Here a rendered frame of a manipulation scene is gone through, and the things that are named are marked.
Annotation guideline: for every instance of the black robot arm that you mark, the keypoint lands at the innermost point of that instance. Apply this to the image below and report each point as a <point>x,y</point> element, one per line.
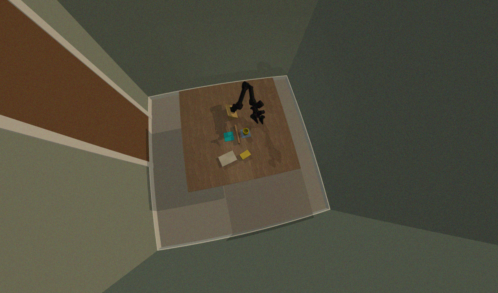
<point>252,101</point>

